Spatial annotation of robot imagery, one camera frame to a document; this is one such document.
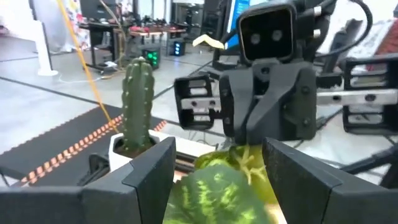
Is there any green artificial cactus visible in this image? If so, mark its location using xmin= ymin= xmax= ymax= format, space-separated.
xmin=121 ymin=56 xmax=155 ymax=153

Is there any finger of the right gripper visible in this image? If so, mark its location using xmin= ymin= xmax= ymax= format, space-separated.
xmin=219 ymin=67 xmax=256 ymax=146
xmin=244 ymin=61 xmax=318 ymax=146

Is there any white sheet on stand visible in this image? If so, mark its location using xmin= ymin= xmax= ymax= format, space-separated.
xmin=354 ymin=19 xmax=393 ymax=59

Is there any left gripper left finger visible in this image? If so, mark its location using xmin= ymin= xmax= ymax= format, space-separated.
xmin=81 ymin=136 xmax=177 ymax=224

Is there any yellow hanging cable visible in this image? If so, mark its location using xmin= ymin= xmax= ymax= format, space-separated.
xmin=55 ymin=0 xmax=121 ymax=133

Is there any black side stand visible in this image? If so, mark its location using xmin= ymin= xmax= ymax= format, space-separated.
xmin=340 ymin=146 xmax=398 ymax=189

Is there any computer tower with green light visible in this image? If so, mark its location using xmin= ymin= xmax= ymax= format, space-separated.
xmin=141 ymin=46 xmax=162 ymax=70

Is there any computer tower with blue light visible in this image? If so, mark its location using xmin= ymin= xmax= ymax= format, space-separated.
xmin=172 ymin=40 xmax=187 ymax=57

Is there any black aluminium table frame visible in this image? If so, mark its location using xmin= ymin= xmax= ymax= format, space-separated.
xmin=174 ymin=151 xmax=200 ymax=174

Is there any green grape bunch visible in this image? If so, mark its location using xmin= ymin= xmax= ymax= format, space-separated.
xmin=163 ymin=144 xmax=279 ymax=224

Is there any black cluttered workbench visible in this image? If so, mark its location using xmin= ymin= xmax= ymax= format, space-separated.
xmin=79 ymin=20 xmax=187 ymax=73

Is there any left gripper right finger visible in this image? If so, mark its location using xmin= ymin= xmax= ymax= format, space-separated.
xmin=262 ymin=137 xmax=398 ymax=224

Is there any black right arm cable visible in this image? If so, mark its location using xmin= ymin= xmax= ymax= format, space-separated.
xmin=313 ymin=0 xmax=374 ymax=58

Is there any white hexagonal planter pot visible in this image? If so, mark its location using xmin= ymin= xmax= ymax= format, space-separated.
xmin=108 ymin=129 xmax=175 ymax=174

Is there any white pole stand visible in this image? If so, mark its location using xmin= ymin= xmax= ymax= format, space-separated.
xmin=33 ymin=18 xmax=59 ymax=77

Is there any black hazard-striped floor mat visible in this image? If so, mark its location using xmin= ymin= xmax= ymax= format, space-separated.
xmin=0 ymin=104 xmax=169 ymax=187

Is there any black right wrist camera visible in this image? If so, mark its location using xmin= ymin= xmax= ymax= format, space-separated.
xmin=236 ymin=1 xmax=299 ymax=65

